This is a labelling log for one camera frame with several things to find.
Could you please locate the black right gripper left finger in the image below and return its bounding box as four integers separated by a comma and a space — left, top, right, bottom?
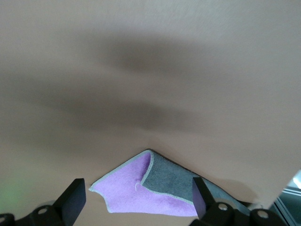
0, 178, 87, 226

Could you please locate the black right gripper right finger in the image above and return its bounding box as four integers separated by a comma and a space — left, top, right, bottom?
190, 177, 289, 226

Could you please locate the purple and grey towel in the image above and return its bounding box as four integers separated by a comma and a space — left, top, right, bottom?
88, 148, 238, 217

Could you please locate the brown table cover mat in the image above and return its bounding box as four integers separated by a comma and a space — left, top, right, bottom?
0, 0, 301, 226

